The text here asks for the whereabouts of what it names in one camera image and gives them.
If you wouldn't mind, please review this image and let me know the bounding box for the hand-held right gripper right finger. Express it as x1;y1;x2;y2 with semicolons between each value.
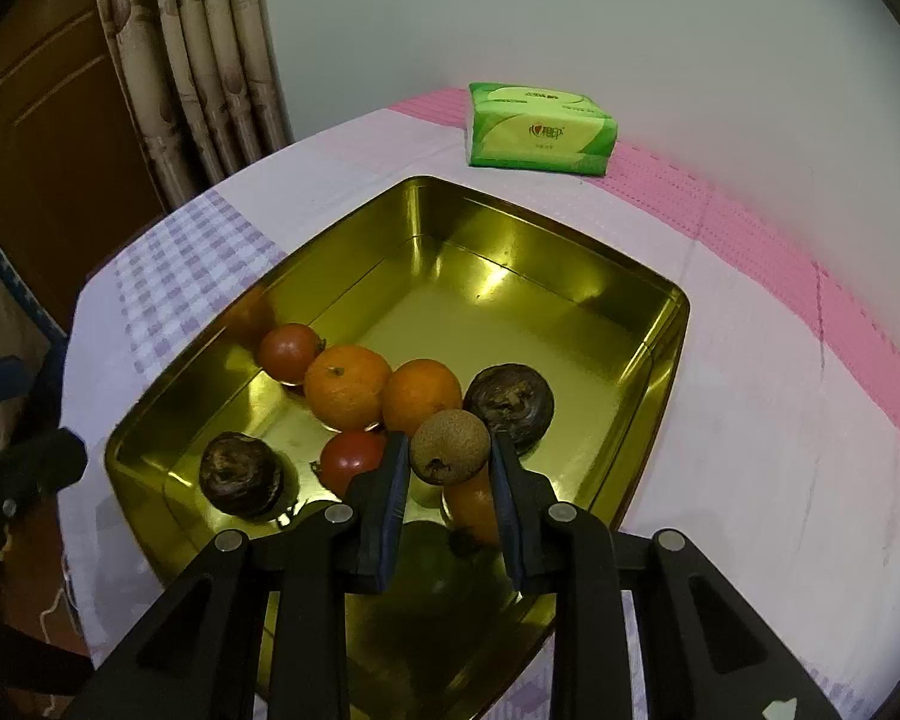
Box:
489;431;841;720

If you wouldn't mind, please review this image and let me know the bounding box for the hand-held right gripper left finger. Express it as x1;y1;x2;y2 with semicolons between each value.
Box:
64;431;412;720

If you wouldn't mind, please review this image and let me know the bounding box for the red tomato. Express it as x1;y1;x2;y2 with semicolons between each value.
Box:
257;323;323;385
319;431;387;500

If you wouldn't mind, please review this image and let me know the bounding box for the kiwi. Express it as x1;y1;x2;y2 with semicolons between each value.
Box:
410;410;491;483

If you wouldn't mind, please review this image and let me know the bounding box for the orange tangerine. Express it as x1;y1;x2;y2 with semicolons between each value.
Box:
442;469;502;547
381;358;464;436
304;345;392;428

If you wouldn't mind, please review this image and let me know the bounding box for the gold metal tray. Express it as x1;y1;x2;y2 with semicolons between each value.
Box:
105;176;691;720

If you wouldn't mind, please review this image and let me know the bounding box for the brown wooden door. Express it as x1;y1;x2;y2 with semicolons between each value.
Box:
0;0;167;335

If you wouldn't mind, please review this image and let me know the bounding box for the green tissue pack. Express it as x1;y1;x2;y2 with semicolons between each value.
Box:
467;82;617;177

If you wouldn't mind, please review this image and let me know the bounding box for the beige patterned curtain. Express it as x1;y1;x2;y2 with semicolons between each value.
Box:
94;0;295;211

